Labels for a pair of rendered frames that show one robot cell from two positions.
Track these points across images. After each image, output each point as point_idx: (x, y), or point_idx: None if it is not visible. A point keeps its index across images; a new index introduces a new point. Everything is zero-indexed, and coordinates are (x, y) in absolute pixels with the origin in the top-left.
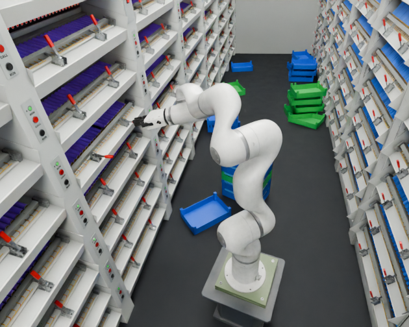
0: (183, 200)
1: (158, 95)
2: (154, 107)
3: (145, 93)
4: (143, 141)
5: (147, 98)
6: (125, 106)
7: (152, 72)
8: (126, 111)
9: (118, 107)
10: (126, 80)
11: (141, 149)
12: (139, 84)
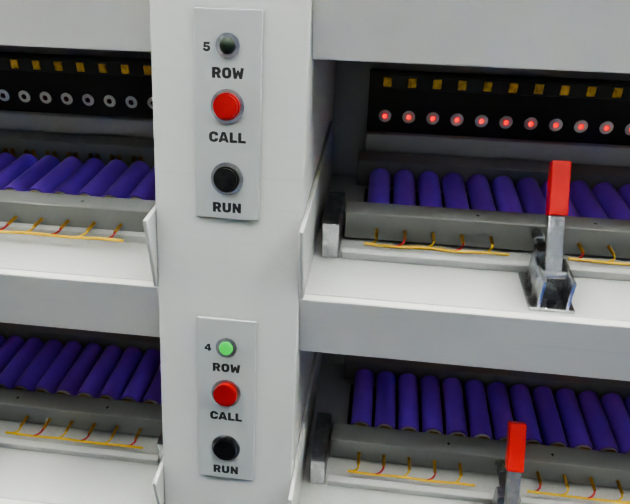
0: None
1: (493, 362)
2: (527, 451)
3: (213, 193)
4: (124, 488)
5: (233, 254)
6: (99, 196)
7: (561, 167)
8: (65, 219)
9: (87, 184)
10: None
11: (37, 492)
12: (160, 91)
